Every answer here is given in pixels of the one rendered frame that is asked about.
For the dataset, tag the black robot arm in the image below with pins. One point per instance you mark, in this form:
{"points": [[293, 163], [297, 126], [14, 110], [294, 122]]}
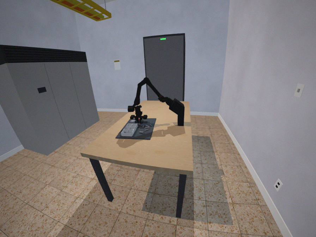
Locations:
{"points": [[135, 108]]}

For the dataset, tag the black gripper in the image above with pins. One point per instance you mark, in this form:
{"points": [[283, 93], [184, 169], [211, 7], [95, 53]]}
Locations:
{"points": [[138, 115]]}

